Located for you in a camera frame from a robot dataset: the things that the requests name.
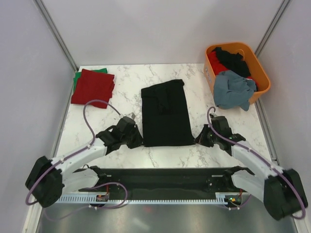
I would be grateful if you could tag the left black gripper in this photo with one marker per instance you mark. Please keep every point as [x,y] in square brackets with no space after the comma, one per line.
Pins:
[139,140]

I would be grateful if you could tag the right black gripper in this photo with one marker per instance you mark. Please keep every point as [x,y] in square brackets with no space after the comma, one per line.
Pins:
[201,139]

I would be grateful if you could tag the black t-shirt blue logo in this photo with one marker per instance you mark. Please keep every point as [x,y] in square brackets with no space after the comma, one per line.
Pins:
[165,117]

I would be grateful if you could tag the grey-blue t-shirt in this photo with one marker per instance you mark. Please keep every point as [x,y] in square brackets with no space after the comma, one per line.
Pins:
[232,90]

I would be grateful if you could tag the orange plastic tub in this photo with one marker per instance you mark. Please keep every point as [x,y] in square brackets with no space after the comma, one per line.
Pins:
[256,70]

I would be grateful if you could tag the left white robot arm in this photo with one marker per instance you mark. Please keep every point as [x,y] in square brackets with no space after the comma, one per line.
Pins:
[49,179]

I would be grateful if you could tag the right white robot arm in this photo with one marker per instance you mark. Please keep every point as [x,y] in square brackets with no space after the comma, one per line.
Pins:
[280,190]

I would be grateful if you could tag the folded red t-shirt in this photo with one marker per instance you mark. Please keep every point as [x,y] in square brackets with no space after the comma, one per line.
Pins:
[93,86]

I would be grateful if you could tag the red garment in tub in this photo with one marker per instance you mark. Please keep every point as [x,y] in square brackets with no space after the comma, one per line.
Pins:
[216,63]

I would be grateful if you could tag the folded green t-shirt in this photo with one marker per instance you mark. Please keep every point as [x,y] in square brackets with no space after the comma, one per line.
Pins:
[78,75]

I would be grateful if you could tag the black garment in tub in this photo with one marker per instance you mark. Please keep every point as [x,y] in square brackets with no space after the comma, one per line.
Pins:
[233,60]

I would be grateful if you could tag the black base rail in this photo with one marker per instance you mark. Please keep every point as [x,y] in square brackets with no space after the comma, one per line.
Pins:
[164,184]

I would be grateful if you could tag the white slotted cable duct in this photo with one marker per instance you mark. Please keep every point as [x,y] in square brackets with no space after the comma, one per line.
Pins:
[99,198]

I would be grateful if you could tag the left aluminium frame post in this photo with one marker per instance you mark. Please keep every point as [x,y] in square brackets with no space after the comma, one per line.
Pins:
[57,35]

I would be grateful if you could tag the aluminium frame post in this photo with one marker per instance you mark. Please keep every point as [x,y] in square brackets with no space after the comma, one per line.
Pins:
[284,5]
[57,35]

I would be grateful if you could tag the right aluminium frame post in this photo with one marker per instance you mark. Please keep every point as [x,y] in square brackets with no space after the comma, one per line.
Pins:
[284,5]

